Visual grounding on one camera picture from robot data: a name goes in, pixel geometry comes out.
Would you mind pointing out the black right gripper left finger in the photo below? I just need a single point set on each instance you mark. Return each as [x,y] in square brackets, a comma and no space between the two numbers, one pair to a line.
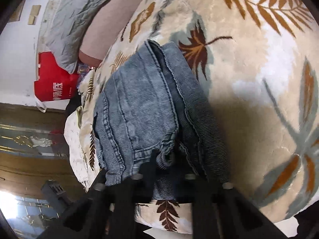
[107,211]

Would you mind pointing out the wooden glass-door cabinet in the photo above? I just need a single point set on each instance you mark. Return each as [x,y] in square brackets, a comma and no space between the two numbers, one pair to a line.
[33,151]

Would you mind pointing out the cream leaf-pattern fleece blanket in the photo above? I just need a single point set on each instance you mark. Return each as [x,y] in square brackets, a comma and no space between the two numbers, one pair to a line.
[257,61]

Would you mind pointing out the red printed bag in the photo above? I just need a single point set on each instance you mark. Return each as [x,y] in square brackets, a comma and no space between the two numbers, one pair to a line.
[54,83]

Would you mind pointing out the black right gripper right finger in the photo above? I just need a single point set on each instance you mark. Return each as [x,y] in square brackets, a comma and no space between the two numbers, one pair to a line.
[218,209]

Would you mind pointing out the grey quilted pillow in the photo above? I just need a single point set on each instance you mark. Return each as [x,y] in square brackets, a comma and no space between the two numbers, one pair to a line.
[67,28]

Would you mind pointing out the blue denim pants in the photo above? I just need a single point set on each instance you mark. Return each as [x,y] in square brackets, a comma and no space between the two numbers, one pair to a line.
[152,117]

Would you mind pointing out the pink bed sheet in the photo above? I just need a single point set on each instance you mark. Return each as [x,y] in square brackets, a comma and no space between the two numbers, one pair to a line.
[104,29]

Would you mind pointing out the white floral quilt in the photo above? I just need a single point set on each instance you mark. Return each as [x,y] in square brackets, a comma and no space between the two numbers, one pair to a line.
[83,165]

